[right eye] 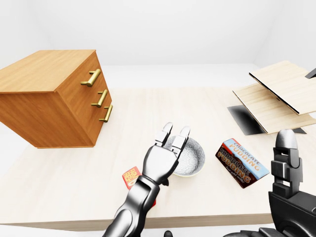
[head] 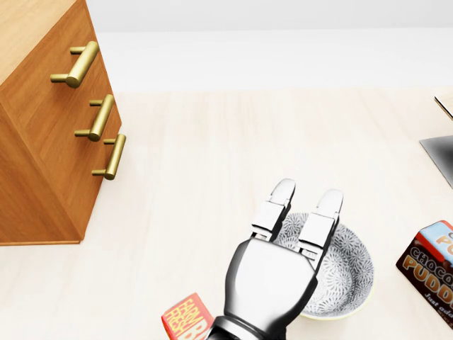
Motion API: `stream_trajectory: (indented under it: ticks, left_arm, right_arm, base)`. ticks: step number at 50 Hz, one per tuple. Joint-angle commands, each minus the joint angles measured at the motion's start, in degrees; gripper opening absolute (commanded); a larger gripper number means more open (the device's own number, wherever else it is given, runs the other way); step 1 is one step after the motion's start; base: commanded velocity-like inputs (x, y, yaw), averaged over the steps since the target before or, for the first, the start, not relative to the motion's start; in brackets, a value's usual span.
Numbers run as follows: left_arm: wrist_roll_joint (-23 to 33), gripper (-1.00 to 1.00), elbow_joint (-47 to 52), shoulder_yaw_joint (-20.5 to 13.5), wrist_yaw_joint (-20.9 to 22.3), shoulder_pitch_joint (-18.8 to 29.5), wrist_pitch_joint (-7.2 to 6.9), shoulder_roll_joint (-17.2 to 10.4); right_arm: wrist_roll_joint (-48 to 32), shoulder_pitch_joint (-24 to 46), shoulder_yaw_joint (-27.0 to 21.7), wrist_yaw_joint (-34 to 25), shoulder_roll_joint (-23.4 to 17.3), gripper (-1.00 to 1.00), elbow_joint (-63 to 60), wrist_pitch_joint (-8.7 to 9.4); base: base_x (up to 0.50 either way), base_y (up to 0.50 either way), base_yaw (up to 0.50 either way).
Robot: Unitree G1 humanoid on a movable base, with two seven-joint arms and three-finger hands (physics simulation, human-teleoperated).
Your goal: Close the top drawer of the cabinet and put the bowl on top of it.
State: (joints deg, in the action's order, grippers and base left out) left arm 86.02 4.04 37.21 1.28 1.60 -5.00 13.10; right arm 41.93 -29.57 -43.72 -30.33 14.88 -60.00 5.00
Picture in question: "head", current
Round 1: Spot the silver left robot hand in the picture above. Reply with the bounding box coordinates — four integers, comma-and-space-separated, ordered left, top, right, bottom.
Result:
224, 178, 346, 333

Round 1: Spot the black white patterned bowl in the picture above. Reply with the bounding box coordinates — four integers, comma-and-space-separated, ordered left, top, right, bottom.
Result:
274, 212, 377, 323

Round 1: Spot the small wooden drawer front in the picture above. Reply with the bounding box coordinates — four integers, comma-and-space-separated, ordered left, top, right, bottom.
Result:
52, 116, 123, 244

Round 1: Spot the medium wooden drawer front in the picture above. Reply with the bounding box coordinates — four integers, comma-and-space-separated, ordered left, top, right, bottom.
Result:
30, 69, 122, 199

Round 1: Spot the wooden cabinet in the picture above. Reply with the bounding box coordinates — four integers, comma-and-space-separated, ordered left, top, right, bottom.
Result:
0, 0, 123, 247

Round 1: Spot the large wooden drawer front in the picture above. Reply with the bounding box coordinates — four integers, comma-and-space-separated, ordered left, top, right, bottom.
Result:
0, 0, 113, 152

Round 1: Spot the red yellow butter box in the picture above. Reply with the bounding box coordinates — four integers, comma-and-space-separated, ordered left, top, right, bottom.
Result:
161, 292, 216, 340

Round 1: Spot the brown chocolate pudding box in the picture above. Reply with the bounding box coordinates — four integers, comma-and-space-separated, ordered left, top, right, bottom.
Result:
395, 220, 453, 324

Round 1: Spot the flat grey stove plate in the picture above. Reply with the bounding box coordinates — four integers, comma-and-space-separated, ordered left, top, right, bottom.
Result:
418, 135, 453, 193

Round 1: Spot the pale board with brown edge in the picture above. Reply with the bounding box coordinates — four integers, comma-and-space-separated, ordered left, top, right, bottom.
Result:
434, 94, 453, 120

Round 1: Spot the short brass drawer handle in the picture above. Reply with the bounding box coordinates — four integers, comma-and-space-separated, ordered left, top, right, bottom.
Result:
91, 133, 127, 181

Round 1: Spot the medium brass drawer handle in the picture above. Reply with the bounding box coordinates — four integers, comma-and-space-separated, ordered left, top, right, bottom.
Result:
74, 93, 115, 142

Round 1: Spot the long brass drawer handle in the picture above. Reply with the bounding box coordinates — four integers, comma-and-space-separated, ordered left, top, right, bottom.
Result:
50, 40, 101, 89

